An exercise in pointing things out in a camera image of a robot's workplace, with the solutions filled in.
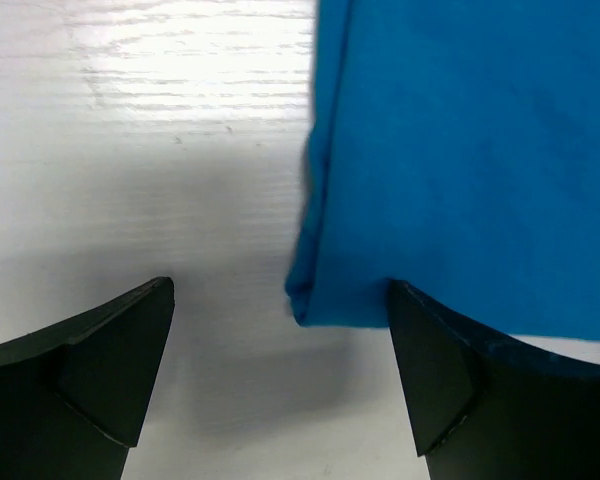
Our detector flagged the blue t-shirt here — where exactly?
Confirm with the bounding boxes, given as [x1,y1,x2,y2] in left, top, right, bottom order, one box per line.
[285,0,600,341]

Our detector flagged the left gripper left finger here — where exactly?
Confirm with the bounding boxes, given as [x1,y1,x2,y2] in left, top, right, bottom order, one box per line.
[0,277,174,480]

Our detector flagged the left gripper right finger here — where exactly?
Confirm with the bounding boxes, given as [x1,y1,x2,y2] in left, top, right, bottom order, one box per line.
[388,281,600,480]

